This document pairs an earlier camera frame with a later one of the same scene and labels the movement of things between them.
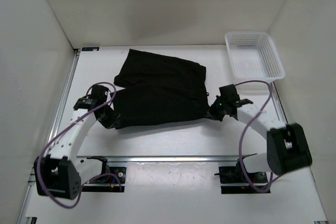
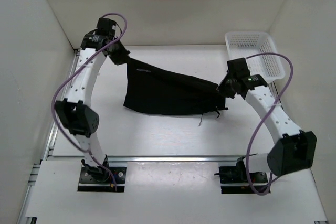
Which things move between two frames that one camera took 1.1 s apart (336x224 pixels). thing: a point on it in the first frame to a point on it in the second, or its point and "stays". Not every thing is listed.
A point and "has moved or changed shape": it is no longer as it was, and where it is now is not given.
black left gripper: x=108 y=124 to x=123 y=57
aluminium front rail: x=170 y=159 stays
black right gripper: x=212 y=112 to x=222 y=89
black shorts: x=158 y=89 has moved or changed shape
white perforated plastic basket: x=254 y=56 stays
